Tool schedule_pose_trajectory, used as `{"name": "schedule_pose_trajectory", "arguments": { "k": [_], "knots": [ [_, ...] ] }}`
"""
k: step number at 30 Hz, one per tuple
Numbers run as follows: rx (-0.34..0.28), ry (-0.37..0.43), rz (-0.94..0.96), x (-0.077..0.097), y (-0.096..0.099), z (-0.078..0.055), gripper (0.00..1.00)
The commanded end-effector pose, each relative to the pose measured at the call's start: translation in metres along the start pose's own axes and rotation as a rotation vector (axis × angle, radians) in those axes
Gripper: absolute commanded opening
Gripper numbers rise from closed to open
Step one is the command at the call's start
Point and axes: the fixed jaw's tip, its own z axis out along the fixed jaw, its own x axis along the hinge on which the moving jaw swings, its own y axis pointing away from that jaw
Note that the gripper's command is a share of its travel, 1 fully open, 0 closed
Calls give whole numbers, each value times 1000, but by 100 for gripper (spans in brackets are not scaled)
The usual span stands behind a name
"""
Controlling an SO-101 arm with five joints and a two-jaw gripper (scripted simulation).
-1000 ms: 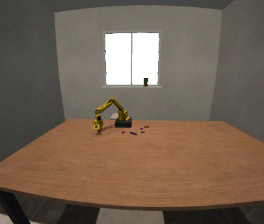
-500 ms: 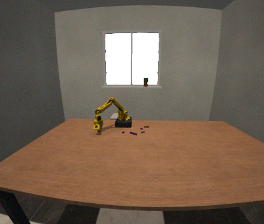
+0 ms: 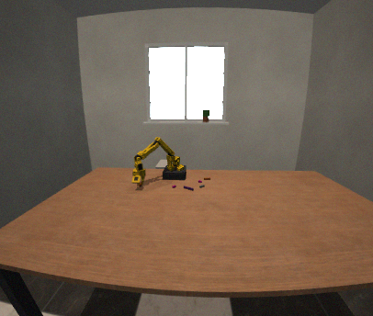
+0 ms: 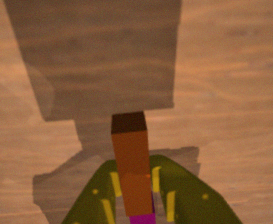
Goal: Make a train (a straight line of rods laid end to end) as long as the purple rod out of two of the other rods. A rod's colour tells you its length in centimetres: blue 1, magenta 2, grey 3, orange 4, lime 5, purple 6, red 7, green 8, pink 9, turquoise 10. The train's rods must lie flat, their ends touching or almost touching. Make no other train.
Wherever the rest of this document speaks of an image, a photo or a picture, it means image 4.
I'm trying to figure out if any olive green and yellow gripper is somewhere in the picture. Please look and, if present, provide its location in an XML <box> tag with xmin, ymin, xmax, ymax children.
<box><xmin>61</xmin><ymin>154</ymin><xmax>243</xmax><ymax>224</ymax></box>

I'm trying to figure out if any magenta rectangular block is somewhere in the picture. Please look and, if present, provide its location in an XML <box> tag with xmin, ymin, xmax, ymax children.
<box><xmin>129</xmin><ymin>191</ymin><xmax>156</xmax><ymax>224</ymax></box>

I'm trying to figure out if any orange rod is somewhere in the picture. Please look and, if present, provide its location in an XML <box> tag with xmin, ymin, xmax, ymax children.
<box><xmin>111</xmin><ymin>111</ymin><xmax>153</xmax><ymax>217</ymax></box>

